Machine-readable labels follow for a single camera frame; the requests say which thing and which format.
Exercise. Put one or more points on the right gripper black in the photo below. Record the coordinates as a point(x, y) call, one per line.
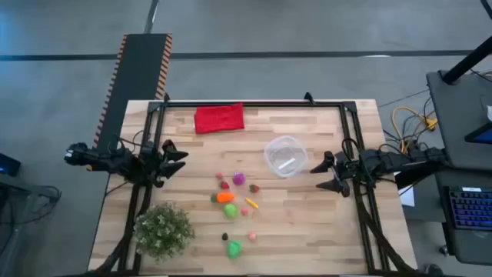
point(348, 167)

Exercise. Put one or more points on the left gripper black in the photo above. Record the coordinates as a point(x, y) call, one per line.
point(151, 163)

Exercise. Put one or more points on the red toy strawberry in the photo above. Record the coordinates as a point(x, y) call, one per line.
point(225, 185)
point(253, 188)

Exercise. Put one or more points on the purple toy cabbage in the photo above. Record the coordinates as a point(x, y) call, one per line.
point(239, 178)

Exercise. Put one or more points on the light green toy cabbage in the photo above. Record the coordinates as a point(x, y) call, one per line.
point(230, 211)

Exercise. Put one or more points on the small pink toy fruit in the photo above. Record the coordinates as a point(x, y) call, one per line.
point(244, 211)

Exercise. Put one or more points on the small dark toy fruit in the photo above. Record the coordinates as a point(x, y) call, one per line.
point(225, 236)

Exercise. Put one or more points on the pink toy peach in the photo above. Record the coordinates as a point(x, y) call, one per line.
point(252, 235)

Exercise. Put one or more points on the bright green toy pepper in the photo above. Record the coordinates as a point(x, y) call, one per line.
point(233, 249)

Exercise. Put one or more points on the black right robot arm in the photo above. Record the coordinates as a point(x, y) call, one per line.
point(388, 159)

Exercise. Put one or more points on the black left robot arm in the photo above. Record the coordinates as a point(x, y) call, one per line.
point(100, 159)

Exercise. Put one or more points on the clear plastic tupperware container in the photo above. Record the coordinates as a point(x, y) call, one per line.
point(286, 155)

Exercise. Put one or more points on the small red toy fruit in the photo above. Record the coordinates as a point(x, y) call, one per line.
point(219, 175)

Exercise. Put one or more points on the red folded cloth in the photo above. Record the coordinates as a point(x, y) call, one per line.
point(219, 118)

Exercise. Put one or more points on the orange toy carrot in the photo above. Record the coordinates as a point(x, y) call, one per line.
point(225, 197)

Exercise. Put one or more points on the small green potted plant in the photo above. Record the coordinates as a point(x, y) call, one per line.
point(163, 231)

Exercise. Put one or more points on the white paper sheet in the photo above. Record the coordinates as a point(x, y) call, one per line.
point(408, 197)

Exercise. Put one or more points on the black striped-edge floor ramp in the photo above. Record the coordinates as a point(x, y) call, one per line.
point(142, 65)

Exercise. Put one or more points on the grey cart top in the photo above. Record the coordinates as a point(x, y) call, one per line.
point(457, 127)

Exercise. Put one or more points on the keyboard with blue backlight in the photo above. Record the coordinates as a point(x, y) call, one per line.
point(471, 209)

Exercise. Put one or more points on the blue-screen tablet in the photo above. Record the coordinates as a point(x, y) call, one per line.
point(482, 135)

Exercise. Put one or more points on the small black box device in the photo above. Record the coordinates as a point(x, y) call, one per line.
point(7, 165)

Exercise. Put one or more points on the black slanted pole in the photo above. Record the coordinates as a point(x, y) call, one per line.
point(467, 61)

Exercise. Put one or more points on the black frame clamp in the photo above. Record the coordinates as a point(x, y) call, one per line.
point(167, 97)
point(309, 98)

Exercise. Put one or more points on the black aluminium table frame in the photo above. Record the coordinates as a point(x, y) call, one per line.
point(250, 104)

